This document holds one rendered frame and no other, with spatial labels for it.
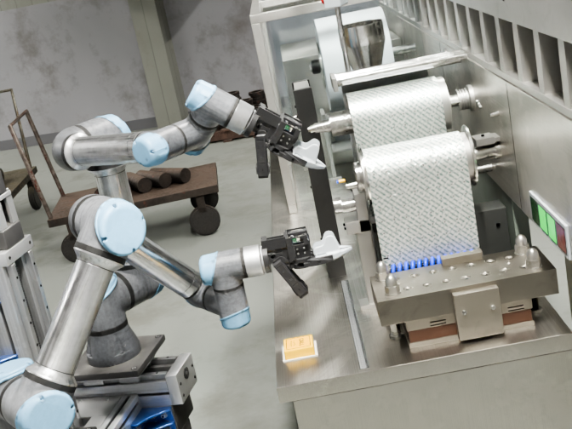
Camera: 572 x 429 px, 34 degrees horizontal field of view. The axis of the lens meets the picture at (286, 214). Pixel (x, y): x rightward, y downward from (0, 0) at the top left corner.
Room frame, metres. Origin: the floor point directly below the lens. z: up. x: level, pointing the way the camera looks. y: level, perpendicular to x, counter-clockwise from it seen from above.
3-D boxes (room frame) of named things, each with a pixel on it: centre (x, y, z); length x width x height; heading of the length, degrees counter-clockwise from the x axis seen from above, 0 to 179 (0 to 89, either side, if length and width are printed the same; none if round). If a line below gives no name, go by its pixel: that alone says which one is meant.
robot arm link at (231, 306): (2.11, 0.18, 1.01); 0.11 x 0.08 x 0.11; 34
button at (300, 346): (1.99, 0.03, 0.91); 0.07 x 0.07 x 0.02; 88
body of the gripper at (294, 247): (2.09, 0.01, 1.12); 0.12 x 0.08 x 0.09; 88
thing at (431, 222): (2.08, -0.32, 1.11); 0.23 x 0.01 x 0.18; 88
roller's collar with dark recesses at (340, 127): (2.39, -0.19, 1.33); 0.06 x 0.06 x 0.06; 88
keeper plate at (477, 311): (1.87, -0.37, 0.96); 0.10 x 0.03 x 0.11; 88
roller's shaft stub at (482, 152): (2.13, -0.50, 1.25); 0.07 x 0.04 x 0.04; 88
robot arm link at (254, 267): (2.10, 0.09, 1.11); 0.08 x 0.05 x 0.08; 178
